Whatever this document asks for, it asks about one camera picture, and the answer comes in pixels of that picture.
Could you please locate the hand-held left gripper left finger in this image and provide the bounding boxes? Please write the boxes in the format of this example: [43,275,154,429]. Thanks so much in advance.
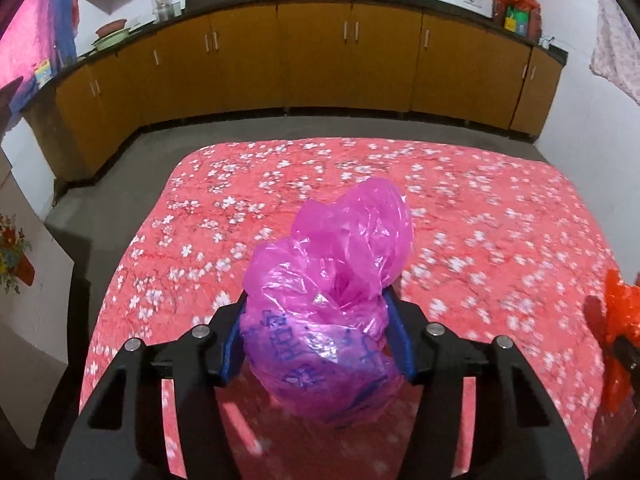
[55,290,251,480]

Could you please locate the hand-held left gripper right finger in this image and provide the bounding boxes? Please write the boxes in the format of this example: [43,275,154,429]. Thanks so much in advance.
[382,290,586,480]

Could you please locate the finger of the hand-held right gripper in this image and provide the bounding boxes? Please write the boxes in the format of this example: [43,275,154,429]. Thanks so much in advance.
[614,332,640,377]

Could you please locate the orange plastic bag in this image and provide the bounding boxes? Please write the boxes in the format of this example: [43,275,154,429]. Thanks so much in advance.
[584,268,640,414]

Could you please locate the pink plastic bag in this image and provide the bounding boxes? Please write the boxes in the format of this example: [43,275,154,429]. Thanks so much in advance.
[240,177,415,429]

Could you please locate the red floral blanket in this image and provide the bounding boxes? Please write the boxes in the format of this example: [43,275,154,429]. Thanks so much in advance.
[79,137,637,480]

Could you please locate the white cabinet with flower sticker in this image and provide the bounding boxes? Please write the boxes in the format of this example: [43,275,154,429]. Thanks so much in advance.
[0,150,77,367]

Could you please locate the pink floral hanging cloth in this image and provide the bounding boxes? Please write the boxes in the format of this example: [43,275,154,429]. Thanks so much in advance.
[589,0,640,107]

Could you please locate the wooden base cabinets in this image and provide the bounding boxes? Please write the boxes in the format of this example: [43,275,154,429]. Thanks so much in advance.
[54,0,569,184]

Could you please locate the green box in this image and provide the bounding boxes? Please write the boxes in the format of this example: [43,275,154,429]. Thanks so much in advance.
[503,4,530,36]

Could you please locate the black countertop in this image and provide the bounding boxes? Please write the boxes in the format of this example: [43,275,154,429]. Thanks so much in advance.
[54,0,570,82]

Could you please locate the pink curtain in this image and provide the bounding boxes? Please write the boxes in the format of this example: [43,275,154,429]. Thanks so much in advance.
[0,0,67,112]

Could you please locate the blue hanging cloth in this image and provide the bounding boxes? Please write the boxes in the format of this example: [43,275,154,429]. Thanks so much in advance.
[9,0,81,112]

